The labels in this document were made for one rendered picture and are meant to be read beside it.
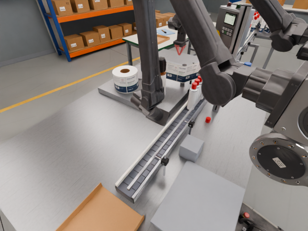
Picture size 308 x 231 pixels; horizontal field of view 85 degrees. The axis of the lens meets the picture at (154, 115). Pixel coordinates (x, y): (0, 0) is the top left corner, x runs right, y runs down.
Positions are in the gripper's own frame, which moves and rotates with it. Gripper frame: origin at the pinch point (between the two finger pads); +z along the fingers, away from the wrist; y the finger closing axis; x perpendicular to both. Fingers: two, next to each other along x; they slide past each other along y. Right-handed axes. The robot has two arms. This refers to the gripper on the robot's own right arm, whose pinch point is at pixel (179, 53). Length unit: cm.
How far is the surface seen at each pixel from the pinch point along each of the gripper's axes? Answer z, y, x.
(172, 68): 16.2, -8.1, -8.6
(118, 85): 26, 26, -38
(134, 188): 31, 82, 22
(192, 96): 18.6, 16.3, 20.4
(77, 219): 36, 104, 9
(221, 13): -25.9, -6.1, 20.3
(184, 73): 18.4, -9.6, 2.4
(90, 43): 102, -167, -318
